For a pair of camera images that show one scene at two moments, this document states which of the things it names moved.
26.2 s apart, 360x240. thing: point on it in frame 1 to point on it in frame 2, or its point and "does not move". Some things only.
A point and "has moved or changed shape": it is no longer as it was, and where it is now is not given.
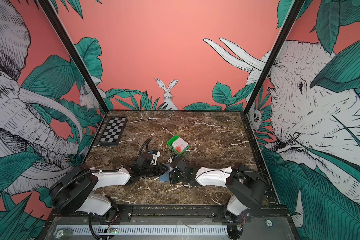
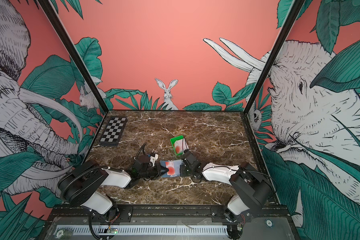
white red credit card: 180,145 has moved or changed shape
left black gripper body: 153,171 does not move
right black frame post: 293,12 does not move
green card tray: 170,142 has moved or changed shape
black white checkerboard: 113,131 does not move
